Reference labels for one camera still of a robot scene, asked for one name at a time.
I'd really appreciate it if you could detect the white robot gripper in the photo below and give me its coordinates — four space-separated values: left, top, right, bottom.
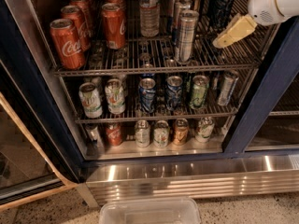
212 0 282 49

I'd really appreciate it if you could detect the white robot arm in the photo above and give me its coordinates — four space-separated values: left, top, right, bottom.
213 0 299 49

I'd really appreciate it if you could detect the front silver Red Bull can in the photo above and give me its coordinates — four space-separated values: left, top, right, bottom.
175 10 199 63

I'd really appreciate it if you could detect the silver red bull can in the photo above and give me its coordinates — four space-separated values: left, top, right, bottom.
171 0 192 44
166 0 176 34
175 10 199 63

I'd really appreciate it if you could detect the silver slim can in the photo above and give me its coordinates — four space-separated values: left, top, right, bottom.
217 70 239 106
85 123 104 147

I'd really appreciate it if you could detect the green white soda can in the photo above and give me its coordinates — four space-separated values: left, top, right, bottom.
190 75 209 109

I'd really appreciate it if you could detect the bottom right white can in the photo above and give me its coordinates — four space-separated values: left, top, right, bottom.
195 117 215 143

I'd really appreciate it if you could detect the stainless steel fridge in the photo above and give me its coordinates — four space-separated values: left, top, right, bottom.
33 0 299 206

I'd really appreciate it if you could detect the bottom orange can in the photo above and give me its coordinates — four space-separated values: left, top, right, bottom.
173 119 189 146

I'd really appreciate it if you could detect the front middle Coca-Cola can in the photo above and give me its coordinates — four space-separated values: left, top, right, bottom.
101 3 125 49

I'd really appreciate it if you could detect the bottom white 7up can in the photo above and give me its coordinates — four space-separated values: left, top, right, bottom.
153 120 169 148

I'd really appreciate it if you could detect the white 7up can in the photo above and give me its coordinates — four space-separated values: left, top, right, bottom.
153 120 169 148
78 82 103 119
105 78 125 114

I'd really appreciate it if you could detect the bottom white green can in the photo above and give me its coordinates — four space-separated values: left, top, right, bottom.
135 119 150 147

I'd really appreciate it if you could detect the bottom red Coca-Cola can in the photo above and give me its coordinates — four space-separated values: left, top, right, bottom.
106 122 122 146

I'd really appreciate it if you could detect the left white 7up can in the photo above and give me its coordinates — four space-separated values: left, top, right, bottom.
78 82 103 119

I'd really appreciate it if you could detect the front left Coca-Cola can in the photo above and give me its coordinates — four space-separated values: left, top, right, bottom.
50 19 85 70

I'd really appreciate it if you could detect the bottom silver slim can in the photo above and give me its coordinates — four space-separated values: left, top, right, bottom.
85 123 104 147

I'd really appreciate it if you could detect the open glass fridge door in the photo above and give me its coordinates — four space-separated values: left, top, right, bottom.
0 0 80 211

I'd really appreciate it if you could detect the clear plastic water bottle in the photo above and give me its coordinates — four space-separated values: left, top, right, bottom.
139 0 160 37

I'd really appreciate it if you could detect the clear plastic container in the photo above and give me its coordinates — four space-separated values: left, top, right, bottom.
99 197 202 224

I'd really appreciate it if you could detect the top wire fridge shelf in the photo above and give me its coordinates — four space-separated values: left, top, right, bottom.
55 0 278 77

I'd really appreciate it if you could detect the wire fridge shelf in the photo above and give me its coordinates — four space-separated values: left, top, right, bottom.
75 69 256 124
55 0 278 77

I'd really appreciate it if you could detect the middle wire fridge shelf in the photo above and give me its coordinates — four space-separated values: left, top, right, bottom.
75 69 256 124

